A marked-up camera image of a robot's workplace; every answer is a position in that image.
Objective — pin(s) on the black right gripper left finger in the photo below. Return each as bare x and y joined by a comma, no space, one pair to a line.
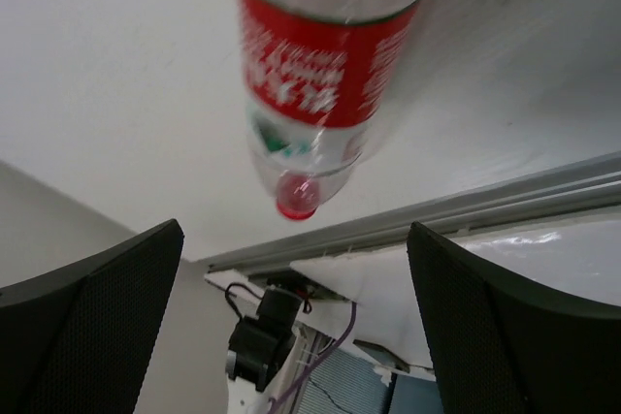
79,339

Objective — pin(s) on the red label plastic bottle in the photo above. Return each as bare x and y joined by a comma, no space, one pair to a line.
314,73

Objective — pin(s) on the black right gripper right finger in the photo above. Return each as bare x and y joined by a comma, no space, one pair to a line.
502,343

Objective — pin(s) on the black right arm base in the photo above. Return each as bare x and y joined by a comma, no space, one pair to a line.
277,309

